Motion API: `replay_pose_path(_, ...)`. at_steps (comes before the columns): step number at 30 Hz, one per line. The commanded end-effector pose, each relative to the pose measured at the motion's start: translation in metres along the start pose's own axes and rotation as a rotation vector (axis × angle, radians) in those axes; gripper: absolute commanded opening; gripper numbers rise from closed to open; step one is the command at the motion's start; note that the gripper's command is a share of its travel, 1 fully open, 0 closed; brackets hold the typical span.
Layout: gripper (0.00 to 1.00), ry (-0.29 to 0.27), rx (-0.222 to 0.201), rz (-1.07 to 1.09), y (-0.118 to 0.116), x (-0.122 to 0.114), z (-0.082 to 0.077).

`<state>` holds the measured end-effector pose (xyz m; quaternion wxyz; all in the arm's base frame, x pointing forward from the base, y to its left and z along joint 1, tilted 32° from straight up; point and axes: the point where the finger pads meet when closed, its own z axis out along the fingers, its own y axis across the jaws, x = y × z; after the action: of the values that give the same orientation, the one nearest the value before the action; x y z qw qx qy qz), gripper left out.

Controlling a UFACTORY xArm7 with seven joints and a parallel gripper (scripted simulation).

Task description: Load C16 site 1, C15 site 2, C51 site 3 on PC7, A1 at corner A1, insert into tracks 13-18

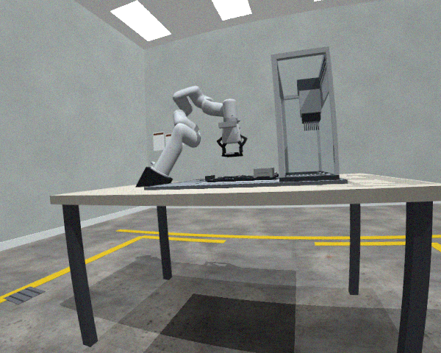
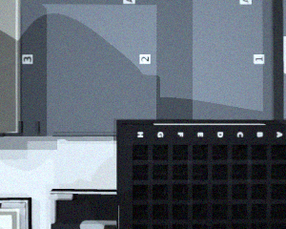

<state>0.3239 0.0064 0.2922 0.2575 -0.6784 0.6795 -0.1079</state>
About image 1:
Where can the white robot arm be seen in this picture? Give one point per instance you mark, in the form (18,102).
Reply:
(190,134)

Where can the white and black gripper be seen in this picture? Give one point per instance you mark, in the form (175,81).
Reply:
(231,135)

